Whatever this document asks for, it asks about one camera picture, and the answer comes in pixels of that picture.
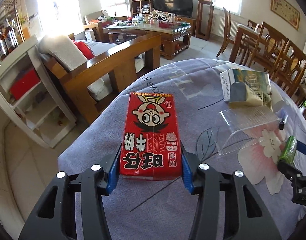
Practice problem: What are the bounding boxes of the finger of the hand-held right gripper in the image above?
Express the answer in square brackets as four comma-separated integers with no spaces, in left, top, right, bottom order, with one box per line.
[296,141,306,158]
[277,159,305,180]

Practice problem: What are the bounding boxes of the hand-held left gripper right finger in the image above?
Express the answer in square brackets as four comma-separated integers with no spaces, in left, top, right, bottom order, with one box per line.
[180,142,278,240]

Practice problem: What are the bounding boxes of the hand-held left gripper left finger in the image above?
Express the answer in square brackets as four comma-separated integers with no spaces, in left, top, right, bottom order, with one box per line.
[18,152,122,240]

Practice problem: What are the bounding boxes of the green gum pack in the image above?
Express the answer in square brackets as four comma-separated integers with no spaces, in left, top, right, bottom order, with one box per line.
[278,135,297,166]

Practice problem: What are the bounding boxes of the red milk carton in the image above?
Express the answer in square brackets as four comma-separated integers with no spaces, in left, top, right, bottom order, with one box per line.
[119,92,182,182]

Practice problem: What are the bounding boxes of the clear ridged plastic tray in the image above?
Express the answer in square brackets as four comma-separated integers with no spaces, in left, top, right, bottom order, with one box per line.
[218,105,281,157]

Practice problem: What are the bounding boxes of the white teal drink carton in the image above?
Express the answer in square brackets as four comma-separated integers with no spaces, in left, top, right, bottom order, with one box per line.
[219,69,272,109]

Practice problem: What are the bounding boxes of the purple floral tablecloth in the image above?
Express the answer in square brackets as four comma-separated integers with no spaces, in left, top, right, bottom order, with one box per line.
[57,58,306,240]

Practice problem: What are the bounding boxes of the wooden dining chair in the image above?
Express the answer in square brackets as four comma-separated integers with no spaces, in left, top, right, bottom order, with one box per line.
[270,40,306,85]
[216,7,239,58]
[249,21,289,68]

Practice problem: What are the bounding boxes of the wooden sofa with white cushions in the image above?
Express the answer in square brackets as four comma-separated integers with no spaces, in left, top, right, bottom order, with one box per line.
[36,31,163,124]

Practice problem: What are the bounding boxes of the red box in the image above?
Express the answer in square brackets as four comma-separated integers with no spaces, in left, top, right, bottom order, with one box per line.
[9,67,41,100]

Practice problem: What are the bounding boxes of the red cushion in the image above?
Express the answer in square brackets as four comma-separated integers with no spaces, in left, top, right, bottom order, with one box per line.
[72,39,96,60]

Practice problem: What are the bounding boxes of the wooden dining table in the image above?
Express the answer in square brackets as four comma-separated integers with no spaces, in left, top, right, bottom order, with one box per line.
[229,24,293,67]

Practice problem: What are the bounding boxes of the large framed floral picture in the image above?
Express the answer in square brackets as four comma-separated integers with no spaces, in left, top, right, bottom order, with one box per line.
[271,0,300,31]

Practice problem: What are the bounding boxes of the wooden coffee table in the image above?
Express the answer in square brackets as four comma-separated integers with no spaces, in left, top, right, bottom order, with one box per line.
[107,21,192,60]

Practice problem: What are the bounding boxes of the white radiator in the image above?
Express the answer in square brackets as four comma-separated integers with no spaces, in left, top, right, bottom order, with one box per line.
[211,14,239,38]

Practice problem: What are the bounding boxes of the white shelf unit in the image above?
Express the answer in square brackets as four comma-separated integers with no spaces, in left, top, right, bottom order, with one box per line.
[0,35,77,148]

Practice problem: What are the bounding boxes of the wooden television stand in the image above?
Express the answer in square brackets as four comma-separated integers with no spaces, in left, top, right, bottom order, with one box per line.
[178,16,197,28]

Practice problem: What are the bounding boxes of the wooden armchair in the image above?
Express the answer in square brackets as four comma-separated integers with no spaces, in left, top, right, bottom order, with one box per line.
[83,10,128,43]

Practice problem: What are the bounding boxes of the pile of household clutter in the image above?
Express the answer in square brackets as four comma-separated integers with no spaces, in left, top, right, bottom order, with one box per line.
[115,9,191,29]

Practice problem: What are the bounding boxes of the dark glass bottle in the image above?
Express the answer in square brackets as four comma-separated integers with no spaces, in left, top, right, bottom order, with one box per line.
[3,17,19,53]
[0,25,9,58]

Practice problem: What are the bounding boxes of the tall wooden stand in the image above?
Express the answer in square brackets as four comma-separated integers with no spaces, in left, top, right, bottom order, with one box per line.
[195,0,215,40]

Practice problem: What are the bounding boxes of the black television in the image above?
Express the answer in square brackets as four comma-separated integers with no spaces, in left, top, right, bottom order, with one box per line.
[153,0,194,18]

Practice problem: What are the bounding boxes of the large balcony window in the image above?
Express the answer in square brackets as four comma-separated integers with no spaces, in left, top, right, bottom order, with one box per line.
[37,0,80,33]

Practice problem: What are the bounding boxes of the yellow flowers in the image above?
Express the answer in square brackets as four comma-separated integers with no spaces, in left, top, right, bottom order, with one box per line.
[17,10,27,27]

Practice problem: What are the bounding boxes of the white lattice cabinet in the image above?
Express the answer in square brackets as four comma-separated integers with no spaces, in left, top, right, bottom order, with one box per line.
[0,0,24,30]

